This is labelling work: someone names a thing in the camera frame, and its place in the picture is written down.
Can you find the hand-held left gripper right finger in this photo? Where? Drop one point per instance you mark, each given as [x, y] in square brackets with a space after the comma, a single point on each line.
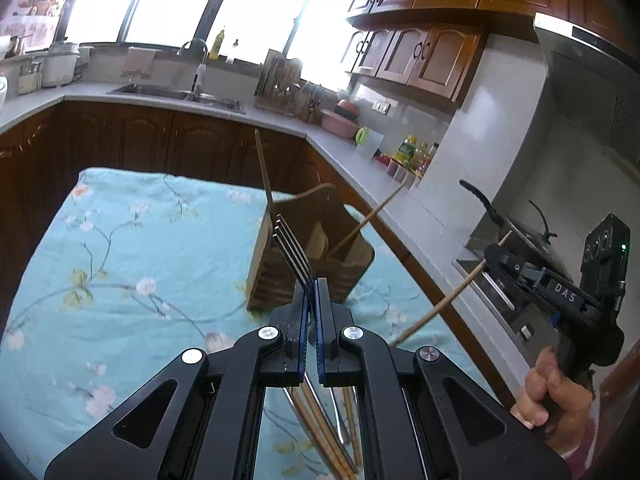
[325, 340]

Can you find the person's right hand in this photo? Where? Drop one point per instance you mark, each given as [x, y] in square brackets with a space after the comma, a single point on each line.
[575, 405]

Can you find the small metal pot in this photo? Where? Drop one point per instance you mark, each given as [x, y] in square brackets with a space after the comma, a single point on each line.
[17, 46]

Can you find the grey kitchen countertop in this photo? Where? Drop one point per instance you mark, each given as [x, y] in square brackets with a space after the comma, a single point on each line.
[350, 170]

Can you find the wooden cabinets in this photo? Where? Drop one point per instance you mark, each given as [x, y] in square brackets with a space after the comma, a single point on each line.
[150, 140]
[440, 55]

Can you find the dish rack with cutting boards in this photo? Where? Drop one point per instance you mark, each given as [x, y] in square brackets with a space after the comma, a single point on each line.
[277, 80]

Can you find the pink basin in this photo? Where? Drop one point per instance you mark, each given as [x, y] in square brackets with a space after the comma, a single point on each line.
[337, 125]

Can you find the yellow oil bottle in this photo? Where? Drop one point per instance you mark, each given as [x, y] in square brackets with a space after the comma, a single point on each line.
[406, 151]

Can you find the kitchen window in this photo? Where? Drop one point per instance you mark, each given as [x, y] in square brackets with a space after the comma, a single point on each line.
[165, 0]

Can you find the steel sink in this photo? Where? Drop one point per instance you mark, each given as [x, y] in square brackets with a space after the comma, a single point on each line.
[175, 95]

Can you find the small pump bottle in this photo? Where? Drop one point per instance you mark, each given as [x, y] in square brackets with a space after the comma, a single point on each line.
[232, 54]

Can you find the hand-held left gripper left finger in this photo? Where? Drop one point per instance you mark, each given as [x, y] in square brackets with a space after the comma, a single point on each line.
[301, 340]

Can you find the glass jar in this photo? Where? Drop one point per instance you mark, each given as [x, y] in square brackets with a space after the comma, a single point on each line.
[29, 79]

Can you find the steel range hood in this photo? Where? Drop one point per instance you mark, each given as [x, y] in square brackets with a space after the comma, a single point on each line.
[590, 85]

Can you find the metal fork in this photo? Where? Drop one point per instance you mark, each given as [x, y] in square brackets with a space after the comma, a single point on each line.
[295, 251]

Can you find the wooden upper cabinets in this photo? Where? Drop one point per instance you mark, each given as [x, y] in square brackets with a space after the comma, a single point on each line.
[440, 55]

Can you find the knife block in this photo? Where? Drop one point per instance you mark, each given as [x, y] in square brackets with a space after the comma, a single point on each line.
[312, 107]

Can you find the gas stove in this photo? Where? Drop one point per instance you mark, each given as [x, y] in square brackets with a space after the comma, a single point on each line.
[500, 300]

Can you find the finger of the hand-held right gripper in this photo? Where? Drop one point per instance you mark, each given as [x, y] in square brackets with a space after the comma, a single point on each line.
[505, 260]

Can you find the pink towel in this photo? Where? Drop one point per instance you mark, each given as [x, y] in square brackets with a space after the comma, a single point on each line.
[138, 62]

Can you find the wooden utensil holder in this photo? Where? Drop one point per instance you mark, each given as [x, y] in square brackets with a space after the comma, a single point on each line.
[265, 272]

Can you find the black lidded wok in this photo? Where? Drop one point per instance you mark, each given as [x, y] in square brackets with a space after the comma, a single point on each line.
[532, 245]

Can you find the white cup green lid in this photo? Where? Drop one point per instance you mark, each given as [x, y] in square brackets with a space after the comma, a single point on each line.
[375, 146]

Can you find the chrome faucet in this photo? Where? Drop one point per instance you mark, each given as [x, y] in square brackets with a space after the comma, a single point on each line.
[199, 67]

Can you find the wooden lower cabinets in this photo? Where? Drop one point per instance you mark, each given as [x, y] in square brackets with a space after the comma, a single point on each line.
[150, 140]

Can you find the green plastic object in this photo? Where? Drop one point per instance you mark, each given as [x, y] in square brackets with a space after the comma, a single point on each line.
[361, 135]

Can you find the spice jar set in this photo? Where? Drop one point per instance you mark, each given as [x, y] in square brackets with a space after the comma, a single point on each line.
[400, 171]

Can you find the red bowl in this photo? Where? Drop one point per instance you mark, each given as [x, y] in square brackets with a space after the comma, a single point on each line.
[347, 108]

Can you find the floral turquoise tablecloth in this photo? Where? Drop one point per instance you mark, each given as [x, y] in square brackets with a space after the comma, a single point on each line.
[125, 240]

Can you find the wall socket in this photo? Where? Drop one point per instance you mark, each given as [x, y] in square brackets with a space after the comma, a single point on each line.
[382, 106]

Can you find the yellow dish soap bottle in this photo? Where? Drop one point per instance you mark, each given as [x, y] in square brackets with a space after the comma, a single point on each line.
[216, 46]

